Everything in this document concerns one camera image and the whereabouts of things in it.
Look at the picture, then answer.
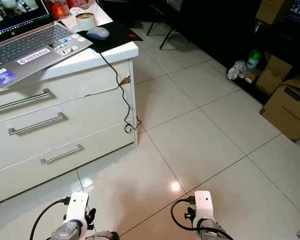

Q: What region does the white drawer cabinet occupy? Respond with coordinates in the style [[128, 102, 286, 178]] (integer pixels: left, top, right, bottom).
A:
[[0, 59, 139, 204]]

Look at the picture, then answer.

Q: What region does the large printed cardboard box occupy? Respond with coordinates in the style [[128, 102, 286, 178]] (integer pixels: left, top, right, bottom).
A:
[[260, 80, 300, 142]]

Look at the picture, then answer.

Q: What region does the crumpled white cloth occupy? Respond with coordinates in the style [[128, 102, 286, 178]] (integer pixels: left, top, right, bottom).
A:
[[227, 60, 248, 81]]

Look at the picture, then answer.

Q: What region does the small open cardboard box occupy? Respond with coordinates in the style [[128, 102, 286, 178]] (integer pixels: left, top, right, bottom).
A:
[[254, 54, 294, 97]]

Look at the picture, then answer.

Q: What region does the silver laptop with stickers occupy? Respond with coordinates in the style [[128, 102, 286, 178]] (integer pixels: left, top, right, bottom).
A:
[[0, 0, 94, 90]]

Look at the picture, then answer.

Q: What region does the black chair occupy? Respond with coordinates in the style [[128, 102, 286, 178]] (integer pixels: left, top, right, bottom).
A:
[[146, 0, 187, 50]]

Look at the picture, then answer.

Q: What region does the grey computer mouse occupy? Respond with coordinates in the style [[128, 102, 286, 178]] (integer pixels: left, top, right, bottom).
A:
[[86, 26, 111, 41]]

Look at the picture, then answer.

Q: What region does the black mouse pad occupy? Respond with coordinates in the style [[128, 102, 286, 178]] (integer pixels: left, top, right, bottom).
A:
[[77, 21, 144, 54]]

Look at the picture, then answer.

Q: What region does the black shelf unit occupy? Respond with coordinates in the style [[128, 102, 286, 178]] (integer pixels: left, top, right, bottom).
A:
[[180, 0, 300, 106]]

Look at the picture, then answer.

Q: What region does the white cup gold rim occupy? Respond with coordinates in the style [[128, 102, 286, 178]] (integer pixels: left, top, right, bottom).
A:
[[75, 12, 97, 32]]

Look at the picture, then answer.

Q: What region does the red jar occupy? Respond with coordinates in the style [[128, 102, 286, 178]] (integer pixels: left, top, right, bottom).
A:
[[50, 0, 71, 20]]

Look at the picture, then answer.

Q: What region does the red and white packet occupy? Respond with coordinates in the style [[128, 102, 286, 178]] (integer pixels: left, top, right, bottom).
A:
[[69, 0, 92, 11]]

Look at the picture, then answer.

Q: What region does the plain brown cardboard box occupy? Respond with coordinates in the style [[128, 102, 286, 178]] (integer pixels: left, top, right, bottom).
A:
[[255, 0, 297, 26]]

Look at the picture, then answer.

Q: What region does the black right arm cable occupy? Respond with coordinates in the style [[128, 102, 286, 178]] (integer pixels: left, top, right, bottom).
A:
[[171, 196, 235, 240]]

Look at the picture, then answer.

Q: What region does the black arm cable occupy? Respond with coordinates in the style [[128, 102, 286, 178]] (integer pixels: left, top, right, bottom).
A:
[[29, 196, 72, 240], [171, 196, 235, 240]]

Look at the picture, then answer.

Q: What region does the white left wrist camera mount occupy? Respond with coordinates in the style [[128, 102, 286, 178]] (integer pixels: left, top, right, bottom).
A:
[[64, 192, 90, 227]]

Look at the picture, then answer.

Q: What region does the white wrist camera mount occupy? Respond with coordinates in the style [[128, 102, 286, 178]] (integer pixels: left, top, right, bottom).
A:
[[64, 192, 90, 227], [193, 190, 215, 223]]

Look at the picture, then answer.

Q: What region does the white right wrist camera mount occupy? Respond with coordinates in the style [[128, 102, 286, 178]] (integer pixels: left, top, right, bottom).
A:
[[193, 190, 215, 223]]

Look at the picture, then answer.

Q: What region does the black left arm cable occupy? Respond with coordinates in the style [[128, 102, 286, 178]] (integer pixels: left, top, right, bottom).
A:
[[29, 196, 72, 240]]

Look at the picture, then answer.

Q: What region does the silver drawer handle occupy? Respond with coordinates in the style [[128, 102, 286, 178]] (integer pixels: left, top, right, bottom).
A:
[[40, 144, 84, 166], [8, 112, 65, 136], [0, 88, 51, 112]]

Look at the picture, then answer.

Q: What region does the thin black mouse cable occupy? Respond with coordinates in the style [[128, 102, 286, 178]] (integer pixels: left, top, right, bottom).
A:
[[99, 50, 142, 134]]

